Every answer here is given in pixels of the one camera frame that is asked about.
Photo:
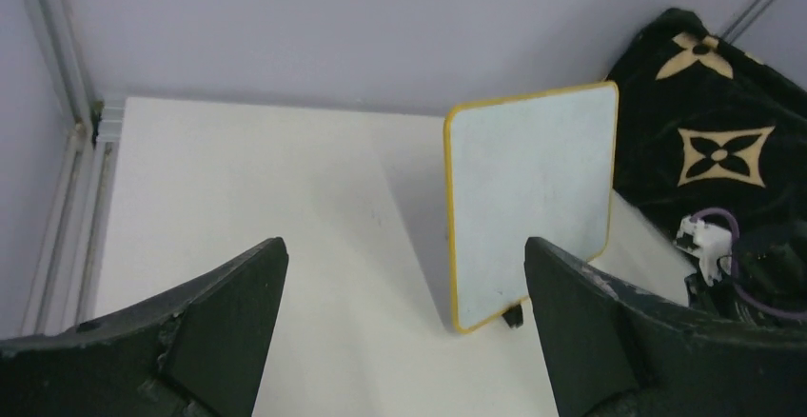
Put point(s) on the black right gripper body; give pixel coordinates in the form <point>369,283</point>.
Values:
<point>771,270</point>

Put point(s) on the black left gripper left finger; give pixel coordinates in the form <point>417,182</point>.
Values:
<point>198,349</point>

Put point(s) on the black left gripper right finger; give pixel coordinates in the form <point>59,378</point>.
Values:
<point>613,349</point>

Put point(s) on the yellow framed whiteboard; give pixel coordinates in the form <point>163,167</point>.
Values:
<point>534,165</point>

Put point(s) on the black left whiteboard foot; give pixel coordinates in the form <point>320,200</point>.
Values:
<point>513,316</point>

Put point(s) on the black floral plush blanket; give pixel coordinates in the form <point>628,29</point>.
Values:
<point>703,124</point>

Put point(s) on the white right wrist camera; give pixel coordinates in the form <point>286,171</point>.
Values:
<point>709,244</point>

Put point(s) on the left aluminium frame post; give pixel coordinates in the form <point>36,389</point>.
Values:
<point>66,275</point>

